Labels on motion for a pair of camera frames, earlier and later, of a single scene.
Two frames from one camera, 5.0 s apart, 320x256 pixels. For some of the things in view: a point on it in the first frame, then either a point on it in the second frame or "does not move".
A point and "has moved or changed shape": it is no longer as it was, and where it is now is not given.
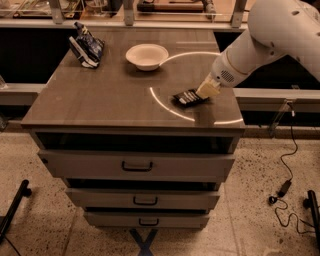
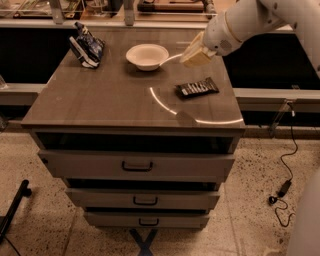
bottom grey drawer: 148,219 does not move
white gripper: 224,72 to 218,37
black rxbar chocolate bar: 189,98 has moved or changed shape
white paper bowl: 147,56 does not move
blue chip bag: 86,48 does not move
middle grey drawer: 144,198 does not move
